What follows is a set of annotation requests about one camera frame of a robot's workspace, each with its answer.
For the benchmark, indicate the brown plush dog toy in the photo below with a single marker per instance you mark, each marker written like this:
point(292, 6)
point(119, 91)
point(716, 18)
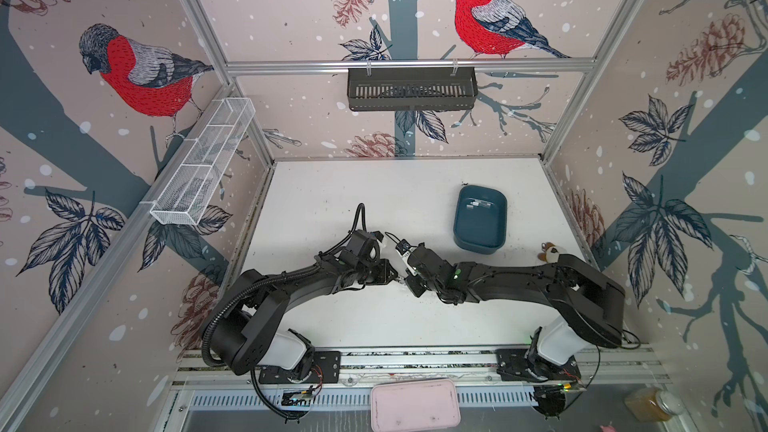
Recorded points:
point(549, 253)

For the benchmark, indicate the pink plastic box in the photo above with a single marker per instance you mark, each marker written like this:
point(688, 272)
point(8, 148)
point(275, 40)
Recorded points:
point(423, 405)

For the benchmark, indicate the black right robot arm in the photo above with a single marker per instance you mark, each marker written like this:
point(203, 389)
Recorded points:
point(591, 304)

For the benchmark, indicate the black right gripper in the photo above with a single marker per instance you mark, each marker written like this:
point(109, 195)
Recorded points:
point(413, 285)

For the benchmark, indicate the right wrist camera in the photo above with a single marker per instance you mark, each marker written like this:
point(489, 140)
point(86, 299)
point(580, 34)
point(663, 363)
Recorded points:
point(403, 248)

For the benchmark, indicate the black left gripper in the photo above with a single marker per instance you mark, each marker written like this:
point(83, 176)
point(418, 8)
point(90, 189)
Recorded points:
point(385, 277)

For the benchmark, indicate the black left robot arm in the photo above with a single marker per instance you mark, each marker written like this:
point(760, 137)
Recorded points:
point(242, 330)

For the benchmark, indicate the amber glass jar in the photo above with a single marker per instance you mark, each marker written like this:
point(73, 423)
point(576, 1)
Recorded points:
point(652, 404)

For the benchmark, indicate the teal plastic tray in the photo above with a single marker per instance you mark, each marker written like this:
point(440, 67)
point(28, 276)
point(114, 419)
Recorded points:
point(480, 230)

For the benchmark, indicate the white mesh wall shelf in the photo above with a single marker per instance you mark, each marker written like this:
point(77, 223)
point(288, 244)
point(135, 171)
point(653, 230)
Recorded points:
point(193, 184)

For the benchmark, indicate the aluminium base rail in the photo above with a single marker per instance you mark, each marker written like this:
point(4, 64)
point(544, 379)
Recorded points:
point(483, 376)

